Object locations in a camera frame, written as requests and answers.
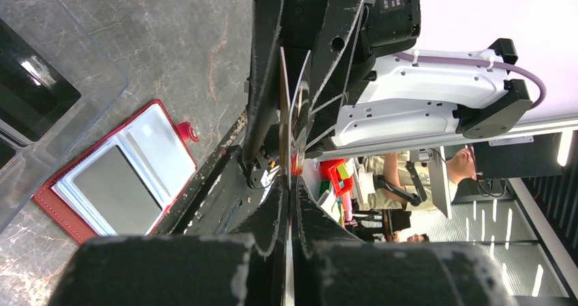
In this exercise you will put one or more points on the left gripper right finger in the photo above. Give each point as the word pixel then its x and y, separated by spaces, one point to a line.
pixel 334 267

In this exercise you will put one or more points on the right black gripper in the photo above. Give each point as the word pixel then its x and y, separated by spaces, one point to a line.
pixel 327 31

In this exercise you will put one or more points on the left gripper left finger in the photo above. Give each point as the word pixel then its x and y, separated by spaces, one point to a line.
pixel 242 267

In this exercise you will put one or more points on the red leather card holder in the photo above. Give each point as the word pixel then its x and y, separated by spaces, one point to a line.
pixel 157 149

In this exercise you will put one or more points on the clear box with black cards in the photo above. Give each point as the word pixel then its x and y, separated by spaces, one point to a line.
pixel 56 82

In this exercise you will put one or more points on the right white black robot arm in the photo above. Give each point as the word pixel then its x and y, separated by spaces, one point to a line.
pixel 339 78

